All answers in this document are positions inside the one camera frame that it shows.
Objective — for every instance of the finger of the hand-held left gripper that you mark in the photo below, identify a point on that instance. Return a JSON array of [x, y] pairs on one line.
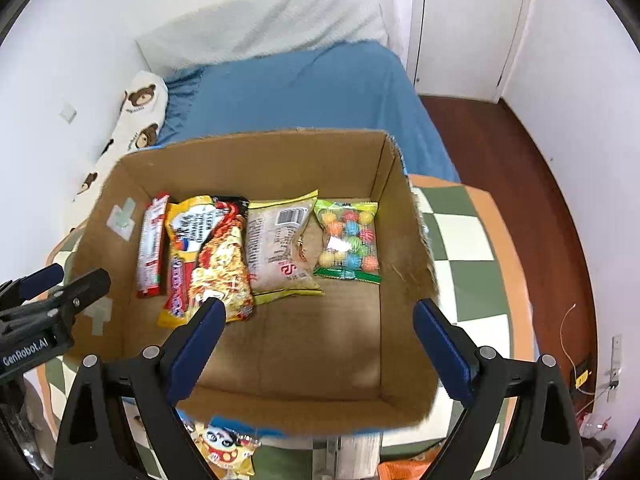
[[82, 287], [42, 277]]

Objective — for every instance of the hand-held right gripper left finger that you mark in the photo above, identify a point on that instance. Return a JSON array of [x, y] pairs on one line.
[[200, 345]]

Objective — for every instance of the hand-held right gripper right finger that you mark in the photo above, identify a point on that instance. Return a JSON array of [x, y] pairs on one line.
[[445, 350]]

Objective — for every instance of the red white snack packet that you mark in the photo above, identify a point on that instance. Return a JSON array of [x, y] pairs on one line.
[[151, 245]]

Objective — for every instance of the yellow instant noodle packet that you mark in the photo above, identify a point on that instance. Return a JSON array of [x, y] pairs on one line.
[[210, 255]]

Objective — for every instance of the brown cardboard box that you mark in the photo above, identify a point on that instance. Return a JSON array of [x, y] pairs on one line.
[[300, 350]]

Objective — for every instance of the panda print snack packet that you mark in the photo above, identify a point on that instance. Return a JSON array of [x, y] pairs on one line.
[[227, 447]]

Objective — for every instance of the beige yellow-edged snack packet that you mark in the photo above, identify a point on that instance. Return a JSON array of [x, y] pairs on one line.
[[277, 250]]

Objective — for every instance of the orange printed snack packet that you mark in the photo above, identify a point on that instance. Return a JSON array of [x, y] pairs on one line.
[[402, 469]]

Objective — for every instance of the colourful candy ball bag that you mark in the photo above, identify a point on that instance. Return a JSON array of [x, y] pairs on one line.
[[347, 240]]

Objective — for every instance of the green checkered round tablecloth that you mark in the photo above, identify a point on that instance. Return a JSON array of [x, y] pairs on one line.
[[462, 240]]

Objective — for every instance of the bear print pillow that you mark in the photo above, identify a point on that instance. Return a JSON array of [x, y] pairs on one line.
[[132, 125]]

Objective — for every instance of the blue bed sheet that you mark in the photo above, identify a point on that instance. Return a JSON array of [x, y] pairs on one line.
[[310, 90]]

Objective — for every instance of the white door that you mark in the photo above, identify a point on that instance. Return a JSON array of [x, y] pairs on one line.
[[465, 30]]

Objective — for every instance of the white blanket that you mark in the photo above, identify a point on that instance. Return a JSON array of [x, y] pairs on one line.
[[300, 15]]

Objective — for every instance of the white wall socket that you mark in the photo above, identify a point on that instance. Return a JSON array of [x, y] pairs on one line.
[[68, 112]]

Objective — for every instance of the white wall bracket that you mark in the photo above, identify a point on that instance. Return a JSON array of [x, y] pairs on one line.
[[615, 365]]

